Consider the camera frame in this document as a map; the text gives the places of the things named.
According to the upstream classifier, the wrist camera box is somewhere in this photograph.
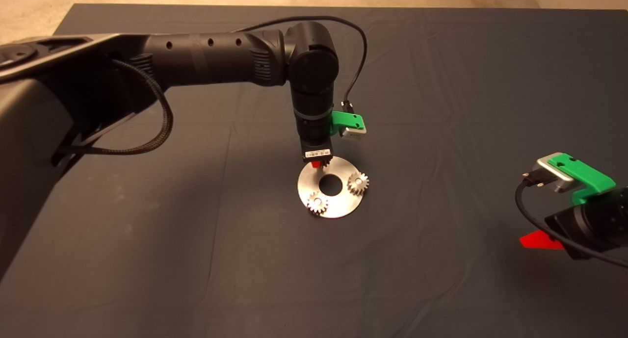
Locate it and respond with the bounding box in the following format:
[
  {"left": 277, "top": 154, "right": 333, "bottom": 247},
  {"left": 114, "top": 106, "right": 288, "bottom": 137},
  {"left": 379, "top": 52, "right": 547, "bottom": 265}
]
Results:
[
  {"left": 535, "top": 154, "right": 577, "bottom": 194},
  {"left": 341, "top": 122, "right": 367, "bottom": 141}
]

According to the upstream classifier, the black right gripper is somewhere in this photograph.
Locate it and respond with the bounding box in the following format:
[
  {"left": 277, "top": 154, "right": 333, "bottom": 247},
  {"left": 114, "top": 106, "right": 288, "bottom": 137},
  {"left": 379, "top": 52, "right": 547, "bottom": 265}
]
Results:
[{"left": 519, "top": 206, "right": 592, "bottom": 260}]

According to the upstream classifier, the dark grey table cloth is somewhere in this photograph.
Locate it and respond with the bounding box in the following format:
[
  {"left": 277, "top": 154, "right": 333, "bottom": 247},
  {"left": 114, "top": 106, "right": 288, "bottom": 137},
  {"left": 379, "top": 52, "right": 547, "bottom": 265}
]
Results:
[{"left": 0, "top": 4, "right": 628, "bottom": 338}]

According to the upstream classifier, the green right camera mount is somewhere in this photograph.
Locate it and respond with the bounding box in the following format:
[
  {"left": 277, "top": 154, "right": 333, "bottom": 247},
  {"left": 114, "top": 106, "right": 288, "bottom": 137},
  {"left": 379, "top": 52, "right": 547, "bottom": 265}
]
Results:
[{"left": 548, "top": 153, "right": 616, "bottom": 206}]

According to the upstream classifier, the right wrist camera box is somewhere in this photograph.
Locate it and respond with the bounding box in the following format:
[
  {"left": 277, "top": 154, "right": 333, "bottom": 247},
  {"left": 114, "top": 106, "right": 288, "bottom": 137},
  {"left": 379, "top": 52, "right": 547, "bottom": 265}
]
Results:
[{"left": 535, "top": 154, "right": 577, "bottom": 194}]

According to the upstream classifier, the green left camera mount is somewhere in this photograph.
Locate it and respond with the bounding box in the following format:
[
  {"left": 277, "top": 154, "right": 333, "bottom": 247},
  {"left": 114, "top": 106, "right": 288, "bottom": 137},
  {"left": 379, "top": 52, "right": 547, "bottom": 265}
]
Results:
[{"left": 331, "top": 111, "right": 366, "bottom": 136}]

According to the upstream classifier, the thin black camera cable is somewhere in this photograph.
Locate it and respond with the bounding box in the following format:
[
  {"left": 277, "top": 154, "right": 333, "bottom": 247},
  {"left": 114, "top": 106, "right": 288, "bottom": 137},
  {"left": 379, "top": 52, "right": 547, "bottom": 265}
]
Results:
[
  {"left": 235, "top": 16, "right": 368, "bottom": 114},
  {"left": 515, "top": 170, "right": 628, "bottom": 269}
]

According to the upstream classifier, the thick black braided sleeve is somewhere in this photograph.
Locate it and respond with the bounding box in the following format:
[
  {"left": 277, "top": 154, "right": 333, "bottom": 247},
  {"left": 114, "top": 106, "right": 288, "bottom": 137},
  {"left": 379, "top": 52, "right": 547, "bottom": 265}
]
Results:
[{"left": 54, "top": 58, "right": 174, "bottom": 156}]

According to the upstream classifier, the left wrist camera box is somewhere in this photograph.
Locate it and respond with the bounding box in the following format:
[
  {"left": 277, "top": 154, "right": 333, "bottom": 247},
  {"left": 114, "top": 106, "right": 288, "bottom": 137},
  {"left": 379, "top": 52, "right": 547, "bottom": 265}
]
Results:
[{"left": 341, "top": 122, "right": 367, "bottom": 141}]

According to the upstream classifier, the round metal carrier plate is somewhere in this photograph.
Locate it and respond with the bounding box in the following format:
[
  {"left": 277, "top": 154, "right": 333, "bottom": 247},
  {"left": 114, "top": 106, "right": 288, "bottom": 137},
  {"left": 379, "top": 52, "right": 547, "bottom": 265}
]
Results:
[{"left": 297, "top": 156, "right": 366, "bottom": 219}]

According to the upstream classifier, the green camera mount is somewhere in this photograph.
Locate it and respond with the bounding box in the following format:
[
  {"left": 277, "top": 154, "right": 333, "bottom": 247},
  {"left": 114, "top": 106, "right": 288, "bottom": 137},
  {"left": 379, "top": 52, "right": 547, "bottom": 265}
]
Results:
[
  {"left": 331, "top": 111, "right": 366, "bottom": 136},
  {"left": 548, "top": 153, "right": 616, "bottom": 206}
]

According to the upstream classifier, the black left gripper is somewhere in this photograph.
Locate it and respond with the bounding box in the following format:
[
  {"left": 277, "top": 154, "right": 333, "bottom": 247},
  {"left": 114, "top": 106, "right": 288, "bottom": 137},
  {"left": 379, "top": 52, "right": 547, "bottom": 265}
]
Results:
[{"left": 300, "top": 138, "right": 334, "bottom": 170}]

